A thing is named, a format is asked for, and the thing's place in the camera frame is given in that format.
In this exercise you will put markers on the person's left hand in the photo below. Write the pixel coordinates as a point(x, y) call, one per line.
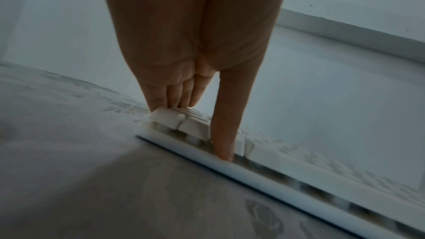
point(192, 22)

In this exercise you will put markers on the white keyboard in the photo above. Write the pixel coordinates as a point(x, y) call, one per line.
point(282, 175)

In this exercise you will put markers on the floral tablecloth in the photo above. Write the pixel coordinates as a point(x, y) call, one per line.
point(83, 175)

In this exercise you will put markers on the white wooden frame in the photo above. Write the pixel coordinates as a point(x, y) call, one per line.
point(348, 33)

